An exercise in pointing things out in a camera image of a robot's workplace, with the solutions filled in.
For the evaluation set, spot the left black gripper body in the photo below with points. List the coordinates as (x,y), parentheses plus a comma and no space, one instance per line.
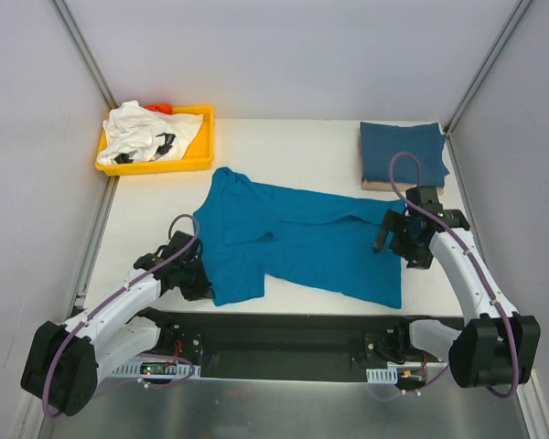
(192,283)

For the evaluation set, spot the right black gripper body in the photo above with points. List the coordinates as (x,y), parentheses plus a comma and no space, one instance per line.
(397,233)

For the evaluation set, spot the teal blue t-shirt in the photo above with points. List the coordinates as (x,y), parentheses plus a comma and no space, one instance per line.
(252,230)

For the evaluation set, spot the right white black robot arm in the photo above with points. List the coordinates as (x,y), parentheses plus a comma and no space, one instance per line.
(497,344)

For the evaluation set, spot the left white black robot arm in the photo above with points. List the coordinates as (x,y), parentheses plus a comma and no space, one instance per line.
(67,361)

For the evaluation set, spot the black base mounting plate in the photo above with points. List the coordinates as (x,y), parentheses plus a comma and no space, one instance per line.
(289,347)

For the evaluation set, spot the folded dark blue t-shirt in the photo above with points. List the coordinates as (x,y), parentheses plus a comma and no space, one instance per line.
(379,143)

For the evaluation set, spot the yellow plastic bin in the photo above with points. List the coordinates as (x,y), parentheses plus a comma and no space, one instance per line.
(198,156)

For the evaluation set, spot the white printed t-shirt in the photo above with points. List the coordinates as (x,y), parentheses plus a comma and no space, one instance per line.
(137,135)

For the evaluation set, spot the orange garment in bin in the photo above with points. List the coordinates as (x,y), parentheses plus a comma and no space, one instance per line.
(164,108)

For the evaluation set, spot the left slotted cable duct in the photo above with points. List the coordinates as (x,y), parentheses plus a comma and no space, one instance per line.
(155,370)

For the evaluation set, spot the slotted cable duct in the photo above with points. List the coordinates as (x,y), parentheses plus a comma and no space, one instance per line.
(388,376)
(155,370)

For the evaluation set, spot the right slotted cable duct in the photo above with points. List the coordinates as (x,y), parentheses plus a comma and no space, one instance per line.
(388,376)

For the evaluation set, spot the right aluminium frame post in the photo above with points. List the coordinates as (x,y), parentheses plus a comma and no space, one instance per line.
(501,41)

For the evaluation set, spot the aluminium frame post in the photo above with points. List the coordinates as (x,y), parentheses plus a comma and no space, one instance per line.
(501,41)
(80,44)

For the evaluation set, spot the left aluminium frame post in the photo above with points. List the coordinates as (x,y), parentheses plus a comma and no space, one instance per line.
(80,44)

